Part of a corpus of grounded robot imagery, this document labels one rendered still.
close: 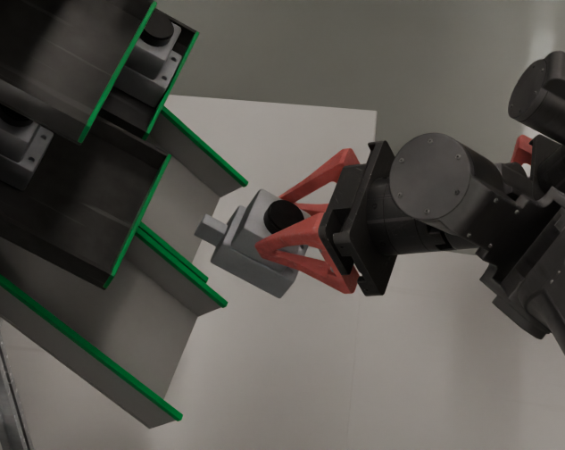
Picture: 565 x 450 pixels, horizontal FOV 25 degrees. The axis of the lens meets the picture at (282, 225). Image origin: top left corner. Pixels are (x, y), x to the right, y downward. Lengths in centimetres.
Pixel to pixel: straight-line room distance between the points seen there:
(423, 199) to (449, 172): 2
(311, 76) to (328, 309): 154
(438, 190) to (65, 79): 27
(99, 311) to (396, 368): 35
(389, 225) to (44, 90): 26
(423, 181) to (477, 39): 218
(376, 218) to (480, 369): 47
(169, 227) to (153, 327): 12
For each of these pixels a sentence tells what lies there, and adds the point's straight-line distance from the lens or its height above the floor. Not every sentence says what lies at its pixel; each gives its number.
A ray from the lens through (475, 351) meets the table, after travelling 138.
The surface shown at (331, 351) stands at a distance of 136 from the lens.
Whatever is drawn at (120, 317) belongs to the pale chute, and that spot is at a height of 104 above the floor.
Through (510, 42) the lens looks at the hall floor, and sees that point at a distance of 301.
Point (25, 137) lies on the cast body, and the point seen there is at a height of 129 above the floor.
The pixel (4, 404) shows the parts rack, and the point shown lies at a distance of 115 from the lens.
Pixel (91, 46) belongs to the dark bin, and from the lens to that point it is 93.
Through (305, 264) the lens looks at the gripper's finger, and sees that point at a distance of 96.
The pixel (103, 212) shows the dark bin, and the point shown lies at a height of 120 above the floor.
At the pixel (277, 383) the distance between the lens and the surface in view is 134.
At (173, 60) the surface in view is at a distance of 113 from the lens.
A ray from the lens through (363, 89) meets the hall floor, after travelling 286.
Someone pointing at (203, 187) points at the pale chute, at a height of 101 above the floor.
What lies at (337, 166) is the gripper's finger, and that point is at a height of 127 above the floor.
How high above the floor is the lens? 198
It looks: 50 degrees down
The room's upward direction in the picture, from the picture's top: straight up
